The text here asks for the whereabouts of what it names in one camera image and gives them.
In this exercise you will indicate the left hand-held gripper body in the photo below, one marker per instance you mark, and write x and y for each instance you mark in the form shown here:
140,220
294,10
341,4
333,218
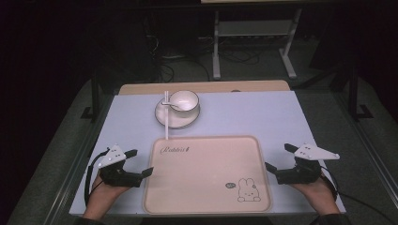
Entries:
116,176

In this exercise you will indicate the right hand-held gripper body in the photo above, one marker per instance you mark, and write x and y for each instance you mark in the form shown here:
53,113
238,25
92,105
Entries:
300,175

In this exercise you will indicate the person's left hand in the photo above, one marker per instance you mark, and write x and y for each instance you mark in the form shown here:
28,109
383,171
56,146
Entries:
101,193

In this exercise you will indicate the person's right hand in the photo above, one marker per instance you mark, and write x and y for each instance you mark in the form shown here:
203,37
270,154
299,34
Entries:
319,192

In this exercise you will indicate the white chopstick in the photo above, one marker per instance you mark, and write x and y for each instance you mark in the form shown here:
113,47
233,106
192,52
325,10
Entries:
165,125

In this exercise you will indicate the beige tray with rabbit print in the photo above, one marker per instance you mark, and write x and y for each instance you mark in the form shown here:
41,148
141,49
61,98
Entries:
203,178

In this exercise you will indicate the white plate with dark rim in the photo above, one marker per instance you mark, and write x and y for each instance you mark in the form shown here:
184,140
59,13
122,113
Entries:
178,120

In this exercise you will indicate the white spoon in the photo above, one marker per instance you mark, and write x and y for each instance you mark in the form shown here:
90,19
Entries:
166,103

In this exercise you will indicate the black metal stand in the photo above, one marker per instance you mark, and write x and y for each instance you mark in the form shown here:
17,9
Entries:
94,100
355,100

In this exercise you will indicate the white bowl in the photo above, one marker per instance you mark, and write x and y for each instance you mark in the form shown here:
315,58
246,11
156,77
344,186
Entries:
187,101

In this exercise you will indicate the wooden table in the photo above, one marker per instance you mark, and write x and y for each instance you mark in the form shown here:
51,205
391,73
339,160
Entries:
203,86

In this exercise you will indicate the grey metal frame rail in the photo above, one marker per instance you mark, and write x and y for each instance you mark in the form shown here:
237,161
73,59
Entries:
68,175
369,150

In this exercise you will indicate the white metal desk frame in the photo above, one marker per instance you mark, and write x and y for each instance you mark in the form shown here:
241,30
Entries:
253,28

